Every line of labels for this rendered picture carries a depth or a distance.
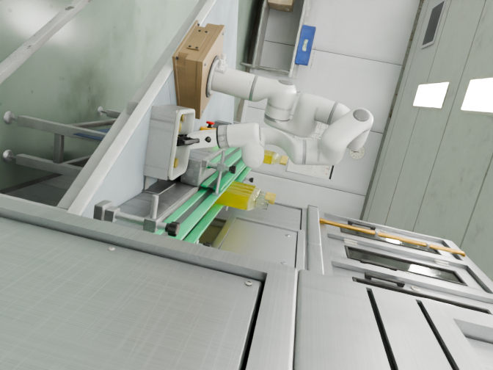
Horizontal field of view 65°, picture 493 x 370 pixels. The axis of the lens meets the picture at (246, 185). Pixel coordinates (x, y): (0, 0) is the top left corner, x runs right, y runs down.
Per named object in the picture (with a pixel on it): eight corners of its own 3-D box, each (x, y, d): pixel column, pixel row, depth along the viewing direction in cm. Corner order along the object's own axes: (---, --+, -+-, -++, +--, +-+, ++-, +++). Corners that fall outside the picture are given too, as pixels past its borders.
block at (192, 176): (178, 183, 141) (197, 187, 140) (183, 158, 138) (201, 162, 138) (182, 180, 144) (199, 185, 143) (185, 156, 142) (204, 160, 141)
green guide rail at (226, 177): (200, 186, 145) (221, 191, 144) (200, 183, 144) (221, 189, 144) (257, 137, 313) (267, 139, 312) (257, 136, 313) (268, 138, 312)
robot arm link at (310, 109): (338, 99, 138) (323, 139, 146) (277, 78, 144) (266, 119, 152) (333, 104, 130) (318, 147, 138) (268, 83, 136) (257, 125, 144)
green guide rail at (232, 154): (203, 167, 143) (224, 172, 142) (204, 164, 143) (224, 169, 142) (259, 128, 311) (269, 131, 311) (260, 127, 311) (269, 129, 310)
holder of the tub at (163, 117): (141, 191, 124) (163, 197, 123) (152, 105, 117) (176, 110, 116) (161, 180, 140) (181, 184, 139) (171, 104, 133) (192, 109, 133)
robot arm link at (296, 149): (304, 169, 130) (241, 168, 132) (303, 142, 138) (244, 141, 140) (306, 152, 123) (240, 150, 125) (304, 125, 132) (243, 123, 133)
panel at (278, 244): (154, 340, 89) (299, 379, 85) (155, 328, 88) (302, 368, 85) (229, 219, 176) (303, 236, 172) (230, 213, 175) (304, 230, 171)
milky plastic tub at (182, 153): (144, 175, 122) (170, 182, 121) (152, 105, 117) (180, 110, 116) (163, 166, 139) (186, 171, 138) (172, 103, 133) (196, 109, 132)
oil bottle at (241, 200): (201, 200, 154) (253, 212, 152) (203, 186, 153) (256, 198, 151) (205, 197, 160) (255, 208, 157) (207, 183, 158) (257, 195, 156)
